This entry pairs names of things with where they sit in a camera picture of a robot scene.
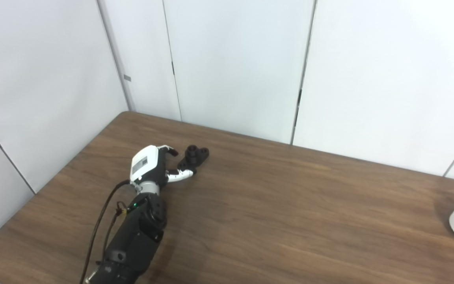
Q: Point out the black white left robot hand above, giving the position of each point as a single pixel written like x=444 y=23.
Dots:
x=146 y=163

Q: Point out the black plastic flanged holder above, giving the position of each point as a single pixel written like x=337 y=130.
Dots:
x=195 y=156

